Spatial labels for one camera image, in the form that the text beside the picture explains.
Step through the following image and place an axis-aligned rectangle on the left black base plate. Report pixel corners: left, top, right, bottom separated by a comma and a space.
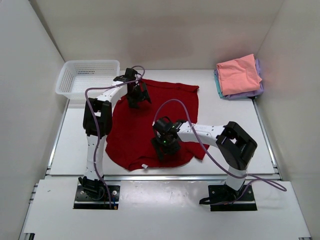
73, 183, 121, 210

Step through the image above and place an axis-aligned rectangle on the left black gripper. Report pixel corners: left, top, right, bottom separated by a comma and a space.
125, 83, 151, 111

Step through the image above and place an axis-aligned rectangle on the folded pink t shirt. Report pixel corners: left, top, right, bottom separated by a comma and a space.
216, 54, 262, 96

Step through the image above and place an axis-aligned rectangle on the aluminium rail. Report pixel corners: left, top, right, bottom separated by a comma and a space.
45, 173, 281, 181

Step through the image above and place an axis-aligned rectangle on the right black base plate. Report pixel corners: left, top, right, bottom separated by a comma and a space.
199, 184, 258, 212

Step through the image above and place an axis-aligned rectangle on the folded teal t shirt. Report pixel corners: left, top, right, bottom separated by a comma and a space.
214, 70, 225, 99

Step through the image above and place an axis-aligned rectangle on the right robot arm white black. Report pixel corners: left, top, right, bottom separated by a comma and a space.
151, 116, 258, 205

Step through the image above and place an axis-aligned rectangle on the white plastic basket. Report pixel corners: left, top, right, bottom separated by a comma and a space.
55, 60, 120, 102

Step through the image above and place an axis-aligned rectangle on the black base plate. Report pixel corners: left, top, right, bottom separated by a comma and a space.
199, 184, 258, 212
73, 183, 121, 210

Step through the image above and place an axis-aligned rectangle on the red t shirt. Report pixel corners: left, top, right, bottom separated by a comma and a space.
105, 79, 205, 171

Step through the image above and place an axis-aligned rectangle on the folded purple t shirt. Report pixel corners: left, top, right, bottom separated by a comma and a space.
214, 57, 264, 100

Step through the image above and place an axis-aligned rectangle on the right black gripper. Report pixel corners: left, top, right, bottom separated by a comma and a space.
152, 133, 180, 161

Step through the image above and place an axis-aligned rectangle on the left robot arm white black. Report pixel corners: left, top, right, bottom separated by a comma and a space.
78, 65, 151, 201

